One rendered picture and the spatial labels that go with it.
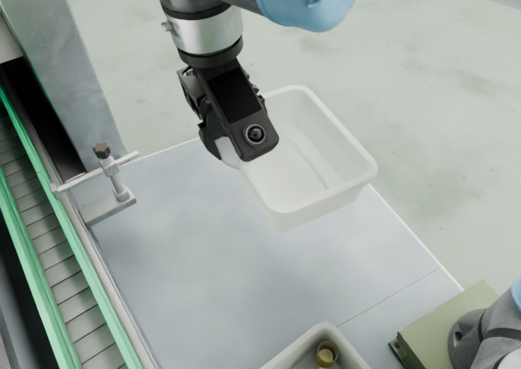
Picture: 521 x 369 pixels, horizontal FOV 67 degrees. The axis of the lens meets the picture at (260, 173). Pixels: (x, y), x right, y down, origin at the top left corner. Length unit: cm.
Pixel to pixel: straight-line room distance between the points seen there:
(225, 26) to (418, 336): 61
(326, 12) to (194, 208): 73
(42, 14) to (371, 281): 82
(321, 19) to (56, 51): 67
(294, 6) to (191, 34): 14
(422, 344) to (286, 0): 63
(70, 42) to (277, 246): 59
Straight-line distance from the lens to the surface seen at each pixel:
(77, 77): 93
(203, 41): 40
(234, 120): 42
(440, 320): 82
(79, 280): 79
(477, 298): 86
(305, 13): 29
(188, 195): 99
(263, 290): 85
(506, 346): 60
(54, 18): 87
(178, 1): 39
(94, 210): 88
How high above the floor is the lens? 154
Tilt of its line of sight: 51 degrees down
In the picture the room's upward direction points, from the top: straight up
